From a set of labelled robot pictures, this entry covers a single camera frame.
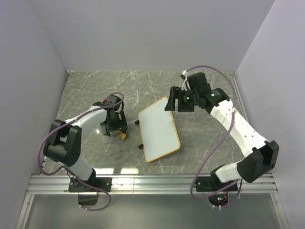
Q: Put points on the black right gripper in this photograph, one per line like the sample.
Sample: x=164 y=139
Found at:
x=176 y=92

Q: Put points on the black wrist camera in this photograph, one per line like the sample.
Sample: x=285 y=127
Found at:
x=198 y=80
x=113 y=99

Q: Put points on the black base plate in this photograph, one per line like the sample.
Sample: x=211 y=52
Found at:
x=212 y=184
x=92 y=185

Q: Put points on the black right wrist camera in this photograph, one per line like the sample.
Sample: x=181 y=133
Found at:
x=198 y=80

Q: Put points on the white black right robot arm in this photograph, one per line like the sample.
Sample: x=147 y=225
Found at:
x=260 y=155

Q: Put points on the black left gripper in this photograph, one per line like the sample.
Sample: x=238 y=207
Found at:
x=121 y=124

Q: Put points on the yellow-framed whiteboard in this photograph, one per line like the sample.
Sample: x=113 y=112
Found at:
x=158 y=131

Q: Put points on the aluminium mounting rail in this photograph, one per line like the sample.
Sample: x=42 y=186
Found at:
x=140 y=185

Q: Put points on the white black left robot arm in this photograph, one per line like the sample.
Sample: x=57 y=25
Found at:
x=63 y=143

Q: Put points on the yellow bone-shaped eraser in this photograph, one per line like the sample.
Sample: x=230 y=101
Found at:
x=122 y=135

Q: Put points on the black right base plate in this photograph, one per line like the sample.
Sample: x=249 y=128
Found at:
x=212 y=184

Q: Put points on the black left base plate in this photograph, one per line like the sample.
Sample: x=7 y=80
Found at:
x=92 y=185

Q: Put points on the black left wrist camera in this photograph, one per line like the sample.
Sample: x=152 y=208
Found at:
x=113 y=99

